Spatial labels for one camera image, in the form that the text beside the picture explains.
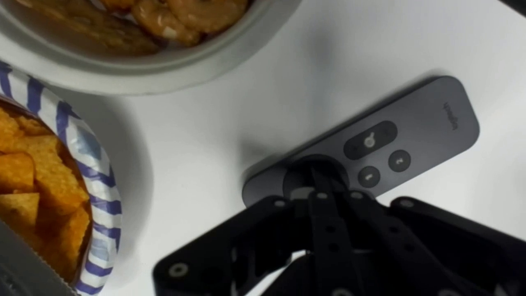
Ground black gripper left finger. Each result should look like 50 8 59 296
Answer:
152 156 364 296

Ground blue striped paper plate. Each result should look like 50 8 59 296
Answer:
0 59 123 296

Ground round cookies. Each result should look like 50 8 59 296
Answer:
14 0 252 56

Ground orange tortilla chips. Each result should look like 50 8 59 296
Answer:
0 100 93 284

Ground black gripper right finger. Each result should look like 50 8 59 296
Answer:
318 158 526 296

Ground white bowl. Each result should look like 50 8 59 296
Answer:
0 0 302 95

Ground dark grey remote control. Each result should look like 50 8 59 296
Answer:
241 74 481 209

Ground dark grey flat object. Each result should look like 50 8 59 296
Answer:
0 218 75 296

